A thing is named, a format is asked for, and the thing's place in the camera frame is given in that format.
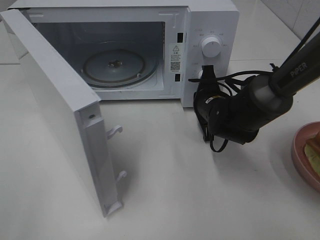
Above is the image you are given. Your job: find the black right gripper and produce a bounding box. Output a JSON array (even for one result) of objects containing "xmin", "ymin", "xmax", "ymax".
[{"xmin": 192, "ymin": 65, "xmax": 225, "ymax": 125}]

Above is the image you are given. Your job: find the toy sandwich with lettuce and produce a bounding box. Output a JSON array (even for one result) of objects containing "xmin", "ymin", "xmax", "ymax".
[{"xmin": 304, "ymin": 132, "xmax": 320, "ymax": 177}]

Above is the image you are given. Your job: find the pink round plate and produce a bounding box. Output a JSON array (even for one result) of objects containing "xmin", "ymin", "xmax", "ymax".
[{"xmin": 291, "ymin": 121, "xmax": 320, "ymax": 193}]

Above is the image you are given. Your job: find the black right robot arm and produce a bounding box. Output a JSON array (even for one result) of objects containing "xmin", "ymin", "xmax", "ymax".
[{"xmin": 189, "ymin": 20, "xmax": 320, "ymax": 153}]

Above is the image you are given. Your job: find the lower white timer knob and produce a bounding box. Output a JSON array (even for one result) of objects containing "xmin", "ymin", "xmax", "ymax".
[{"xmin": 197, "ymin": 70, "xmax": 203, "ymax": 80}]

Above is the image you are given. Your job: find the upper white power knob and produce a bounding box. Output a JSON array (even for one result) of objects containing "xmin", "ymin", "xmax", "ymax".
[{"xmin": 201, "ymin": 36, "xmax": 222, "ymax": 58}]

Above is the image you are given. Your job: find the white microwave oven body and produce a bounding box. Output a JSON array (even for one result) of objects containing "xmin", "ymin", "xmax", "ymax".
[{"xmin": 5, "ymin": 0, "xmax": 239, "ymax": 108}]

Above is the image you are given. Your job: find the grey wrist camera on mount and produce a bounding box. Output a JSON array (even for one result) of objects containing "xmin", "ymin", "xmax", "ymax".
[{"xmin": 199, "ymin": 120, "xmax": 213, "ymax": 143}]

